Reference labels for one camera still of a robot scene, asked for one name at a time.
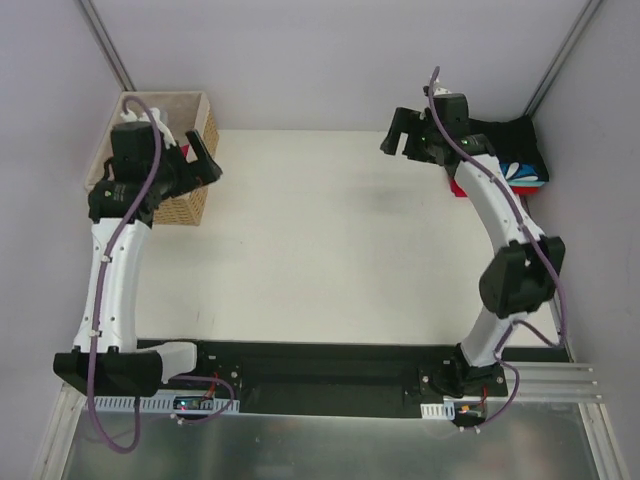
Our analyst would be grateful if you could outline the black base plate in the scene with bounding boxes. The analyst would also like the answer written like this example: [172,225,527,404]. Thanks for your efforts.
[169,341,455,419]

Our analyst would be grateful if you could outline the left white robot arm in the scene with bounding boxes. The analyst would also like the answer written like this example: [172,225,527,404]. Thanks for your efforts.
[53,121,222,397]

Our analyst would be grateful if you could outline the aluminium frame post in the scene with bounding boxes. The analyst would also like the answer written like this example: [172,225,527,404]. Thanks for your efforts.
[523,0,606,118]
[74,0,136,92]

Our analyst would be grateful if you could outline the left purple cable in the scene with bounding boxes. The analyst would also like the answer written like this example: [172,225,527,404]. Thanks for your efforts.
[84,96,236,455]

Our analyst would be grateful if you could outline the wicker basket with liner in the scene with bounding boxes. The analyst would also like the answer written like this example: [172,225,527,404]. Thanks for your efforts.
[85,91,222,226]

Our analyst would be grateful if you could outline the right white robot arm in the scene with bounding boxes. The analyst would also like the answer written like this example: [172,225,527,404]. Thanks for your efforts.
[380,93,566,398]

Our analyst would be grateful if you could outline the red t shirt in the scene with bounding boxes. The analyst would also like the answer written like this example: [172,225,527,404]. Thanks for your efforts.
[447,174,544,200]

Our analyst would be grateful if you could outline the right aluminium frame post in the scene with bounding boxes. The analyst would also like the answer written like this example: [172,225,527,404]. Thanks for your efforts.
[523,0,606,118]

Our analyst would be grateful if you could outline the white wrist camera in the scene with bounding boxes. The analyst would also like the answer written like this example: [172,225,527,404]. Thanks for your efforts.
[119,104,179,146]
[433,82,451,97]

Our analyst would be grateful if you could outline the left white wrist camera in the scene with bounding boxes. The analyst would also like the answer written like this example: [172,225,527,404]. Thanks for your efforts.
[119,104,179,146]

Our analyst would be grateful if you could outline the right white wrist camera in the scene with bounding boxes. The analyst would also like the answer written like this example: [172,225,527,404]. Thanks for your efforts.
[433,82,451,97]

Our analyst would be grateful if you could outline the left aluminium frame post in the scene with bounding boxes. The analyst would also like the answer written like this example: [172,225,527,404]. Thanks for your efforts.
[74,0,136,92]

